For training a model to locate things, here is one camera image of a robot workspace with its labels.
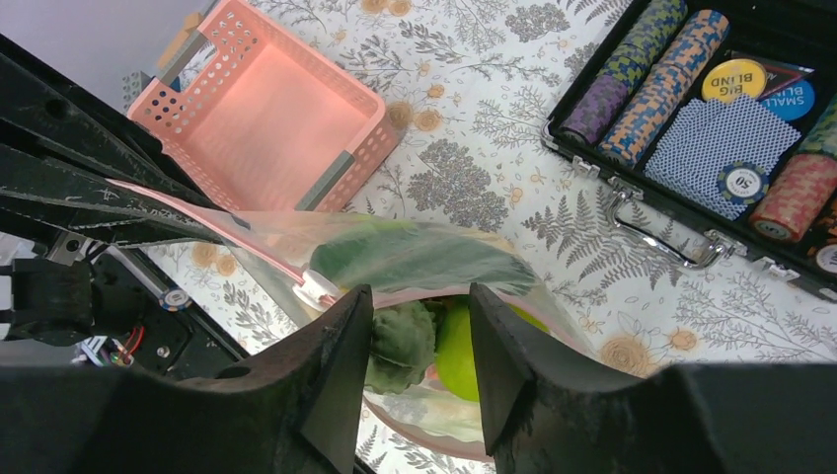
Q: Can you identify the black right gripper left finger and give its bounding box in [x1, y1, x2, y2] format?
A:
[1, 284, 373, 473]

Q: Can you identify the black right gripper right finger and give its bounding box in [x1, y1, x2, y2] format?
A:
[469, 283, 836, 473]

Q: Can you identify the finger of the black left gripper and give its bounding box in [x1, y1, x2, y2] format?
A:
[1, 36, 216, 209]
[1, 146, 222, 248]

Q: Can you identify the green pear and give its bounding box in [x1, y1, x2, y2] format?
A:
[434, 297, 551, 404]

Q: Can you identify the clear zip top bag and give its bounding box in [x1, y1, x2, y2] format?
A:
[111, 180, 596, 462]

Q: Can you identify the green cucumber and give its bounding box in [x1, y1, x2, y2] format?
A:
[309, 221, 538, 295]

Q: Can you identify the loose poker chip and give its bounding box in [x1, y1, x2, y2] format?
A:
[158, 288, 192, 312]

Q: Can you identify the pink plastic basket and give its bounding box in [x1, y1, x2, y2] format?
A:
[128, 1, 400, 212]

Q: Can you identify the floral table mat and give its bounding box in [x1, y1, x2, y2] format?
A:
[140, 0, 837, 474]

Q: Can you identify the black poker chip case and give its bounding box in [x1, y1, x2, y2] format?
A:
[542, 1, 836, 300]

